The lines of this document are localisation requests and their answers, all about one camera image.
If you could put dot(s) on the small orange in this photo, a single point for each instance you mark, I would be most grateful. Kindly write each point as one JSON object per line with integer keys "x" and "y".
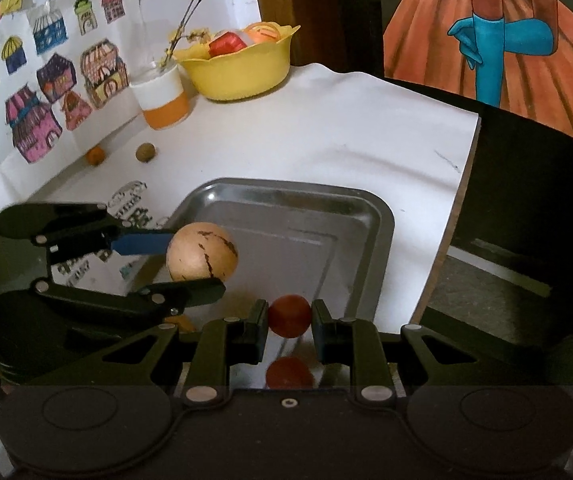
{"x": 95, "y": 156}

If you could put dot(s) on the small orange tangerine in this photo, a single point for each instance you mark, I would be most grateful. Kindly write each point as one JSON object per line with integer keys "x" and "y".
{"x": 289, "y": 373}

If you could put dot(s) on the white and orange cup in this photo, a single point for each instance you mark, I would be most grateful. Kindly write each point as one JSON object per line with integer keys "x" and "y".
{"x": 160, "y": 94}

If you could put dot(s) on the girl in orange dress poster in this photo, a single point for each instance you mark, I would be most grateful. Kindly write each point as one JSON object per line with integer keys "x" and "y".
{"x": 516, "y": 55}

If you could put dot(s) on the yellow plastic bowl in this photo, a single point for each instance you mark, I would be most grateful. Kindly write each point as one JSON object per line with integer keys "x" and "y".
{"x": 257, "y": 69}

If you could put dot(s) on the colourful houses drawing poster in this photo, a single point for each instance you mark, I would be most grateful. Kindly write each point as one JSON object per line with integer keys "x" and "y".
{"x": 66, "y": 72}

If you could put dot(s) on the red packet in bowl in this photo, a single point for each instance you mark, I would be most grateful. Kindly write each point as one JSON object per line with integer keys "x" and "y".
{"x": 228, "y": 42}

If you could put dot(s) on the yellow flower twig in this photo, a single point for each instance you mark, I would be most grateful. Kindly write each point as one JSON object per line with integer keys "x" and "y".
{"x": 178, "y": 33}

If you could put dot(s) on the brown kiwi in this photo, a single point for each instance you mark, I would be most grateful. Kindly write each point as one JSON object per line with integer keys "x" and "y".
{"x": 146, "y": 152}

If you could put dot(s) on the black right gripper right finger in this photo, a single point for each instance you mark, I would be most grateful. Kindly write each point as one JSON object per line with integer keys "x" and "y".
{"x": 356, "y": 344}

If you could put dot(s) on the small red ball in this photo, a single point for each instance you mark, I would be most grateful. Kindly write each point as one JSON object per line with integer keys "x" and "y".
{"x": 289, "y": 316}

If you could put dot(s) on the metal baking tray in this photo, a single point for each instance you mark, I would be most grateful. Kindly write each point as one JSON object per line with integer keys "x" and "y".
{"x": 312, "y": 240}

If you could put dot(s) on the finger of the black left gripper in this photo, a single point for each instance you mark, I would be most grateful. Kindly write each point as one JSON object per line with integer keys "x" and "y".
{"x": 153, "y": 299}
{"x": 77, "y": 229}

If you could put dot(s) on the white printed table mat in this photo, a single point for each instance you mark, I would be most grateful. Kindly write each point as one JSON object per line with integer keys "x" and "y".
{"x": 350, "y": 130}

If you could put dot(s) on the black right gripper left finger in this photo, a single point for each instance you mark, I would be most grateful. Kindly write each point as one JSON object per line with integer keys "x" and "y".
{"x": 222, "y": 344}

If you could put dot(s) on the beige wooden peach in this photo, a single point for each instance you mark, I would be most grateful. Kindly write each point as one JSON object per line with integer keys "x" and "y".
{"x": 201, "y": 250}

